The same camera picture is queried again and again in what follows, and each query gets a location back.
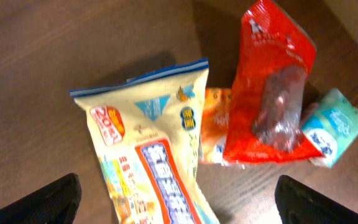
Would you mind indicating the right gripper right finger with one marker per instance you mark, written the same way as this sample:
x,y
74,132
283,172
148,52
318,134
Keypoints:
x,y
299,204

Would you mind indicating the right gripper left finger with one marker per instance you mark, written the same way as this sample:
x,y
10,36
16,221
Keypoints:
x,y
55,203

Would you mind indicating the red snack bag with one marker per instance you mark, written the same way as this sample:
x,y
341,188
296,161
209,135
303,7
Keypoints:
x,y
275,58

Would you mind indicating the yellow wet wipes pack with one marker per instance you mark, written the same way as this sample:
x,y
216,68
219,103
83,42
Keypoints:
x,y
146,135

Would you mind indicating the orange tissue pack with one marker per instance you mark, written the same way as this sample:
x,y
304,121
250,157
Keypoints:
x,y
214,125

